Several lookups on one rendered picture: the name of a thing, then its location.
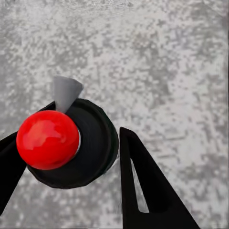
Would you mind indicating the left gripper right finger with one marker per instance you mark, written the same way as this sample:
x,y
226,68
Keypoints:
x,y
166,210

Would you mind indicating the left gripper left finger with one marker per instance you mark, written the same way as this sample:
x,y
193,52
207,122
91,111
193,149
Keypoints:
x,y
12,167

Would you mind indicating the insectifuge atomizer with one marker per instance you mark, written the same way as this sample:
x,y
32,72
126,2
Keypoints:
x,y
70,142

